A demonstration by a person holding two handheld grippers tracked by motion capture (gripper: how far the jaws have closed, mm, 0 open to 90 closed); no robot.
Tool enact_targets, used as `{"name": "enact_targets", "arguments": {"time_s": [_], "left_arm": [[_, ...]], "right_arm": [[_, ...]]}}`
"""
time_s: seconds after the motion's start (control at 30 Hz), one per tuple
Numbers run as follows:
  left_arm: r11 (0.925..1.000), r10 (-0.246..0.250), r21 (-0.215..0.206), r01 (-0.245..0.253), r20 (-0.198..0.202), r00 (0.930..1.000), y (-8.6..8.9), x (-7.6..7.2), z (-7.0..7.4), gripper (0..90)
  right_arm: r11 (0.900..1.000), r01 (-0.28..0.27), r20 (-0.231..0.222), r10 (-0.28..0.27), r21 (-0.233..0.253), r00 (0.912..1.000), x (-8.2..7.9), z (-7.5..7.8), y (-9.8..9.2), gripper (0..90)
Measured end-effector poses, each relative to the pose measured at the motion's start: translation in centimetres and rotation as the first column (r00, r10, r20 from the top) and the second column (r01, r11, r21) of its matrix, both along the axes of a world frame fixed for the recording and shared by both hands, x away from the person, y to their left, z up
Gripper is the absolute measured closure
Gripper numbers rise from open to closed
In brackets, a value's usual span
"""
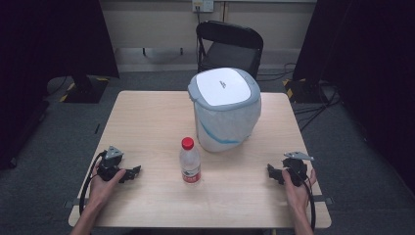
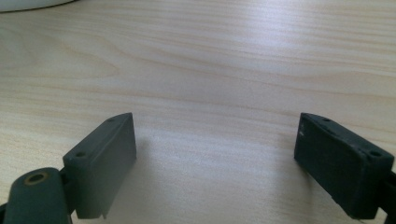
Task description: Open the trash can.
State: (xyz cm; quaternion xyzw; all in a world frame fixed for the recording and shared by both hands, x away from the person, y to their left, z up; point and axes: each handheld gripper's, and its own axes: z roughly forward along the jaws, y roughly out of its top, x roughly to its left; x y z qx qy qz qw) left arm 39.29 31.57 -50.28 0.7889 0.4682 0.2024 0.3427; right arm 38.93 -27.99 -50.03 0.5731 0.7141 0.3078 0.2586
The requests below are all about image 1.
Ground black stand base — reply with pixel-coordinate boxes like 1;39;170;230
60;75;110;105
283;77;327;105

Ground black curtain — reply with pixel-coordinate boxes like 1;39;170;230
0;0;120;170
293;0;415;194

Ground clear red-capped water bottle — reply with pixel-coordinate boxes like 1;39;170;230
178;136;202;185

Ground person's right hand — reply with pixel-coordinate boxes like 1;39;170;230
281;167;317;216

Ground grey white-lidded trash can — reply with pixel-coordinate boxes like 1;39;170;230
187;67;262;154

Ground black floor cables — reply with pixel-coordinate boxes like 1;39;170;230
255;62;343;132

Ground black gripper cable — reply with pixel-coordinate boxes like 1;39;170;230
78;150;108;216
288;165;317;231

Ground person's left hand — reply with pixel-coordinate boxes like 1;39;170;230
87;161;127;213

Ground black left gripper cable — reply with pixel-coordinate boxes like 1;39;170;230
78;150;108;216

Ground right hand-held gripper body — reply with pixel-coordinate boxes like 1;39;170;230
281;151;315;188

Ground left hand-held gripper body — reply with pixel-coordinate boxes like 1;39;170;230
97;145;126;182

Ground grey tape strip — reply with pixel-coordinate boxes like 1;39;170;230
64;198;81;210
313;195;335;206

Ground black folding chair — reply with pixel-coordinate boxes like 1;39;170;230
195;20;264;81

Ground white wall socket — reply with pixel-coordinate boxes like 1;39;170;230
191;0;214;14

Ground black socket cable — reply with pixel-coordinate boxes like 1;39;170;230
195;6;202;73

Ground white trash bag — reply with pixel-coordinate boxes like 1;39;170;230
193;97;262;154

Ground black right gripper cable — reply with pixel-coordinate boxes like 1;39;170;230
288;165;317;231

